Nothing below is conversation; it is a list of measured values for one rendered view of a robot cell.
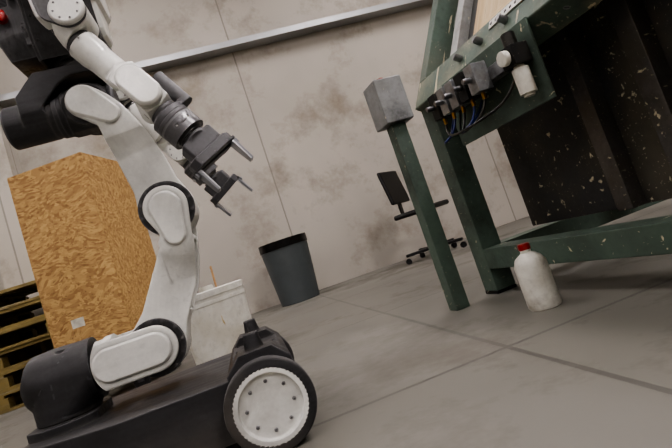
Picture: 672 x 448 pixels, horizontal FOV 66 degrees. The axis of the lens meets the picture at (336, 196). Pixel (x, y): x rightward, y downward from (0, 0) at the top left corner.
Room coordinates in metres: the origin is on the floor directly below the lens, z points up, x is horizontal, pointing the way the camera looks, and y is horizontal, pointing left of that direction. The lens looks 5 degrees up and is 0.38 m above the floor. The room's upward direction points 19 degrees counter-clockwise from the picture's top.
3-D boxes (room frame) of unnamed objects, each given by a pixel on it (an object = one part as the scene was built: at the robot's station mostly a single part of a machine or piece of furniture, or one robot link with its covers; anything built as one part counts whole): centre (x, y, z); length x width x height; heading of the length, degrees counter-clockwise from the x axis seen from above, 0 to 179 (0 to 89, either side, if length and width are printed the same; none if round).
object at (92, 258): (2.86, 1.37, 0.63); 0.50 x 0.42 x 1.25; 176
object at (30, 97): (1.35, 0.62, 0.97); 0.28 x 0.13 x 0.18; 102
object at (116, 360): (1.35, 0.60, 0.28); 0.21 x 0.20 x 0.13; 102
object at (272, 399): (1.15, 0.28, 0.10); 0.20 x 0.05 x 0.20; 102
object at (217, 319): (2.27, 0.66, 0.24); 0.32 x 0.30 x 0.47; 12
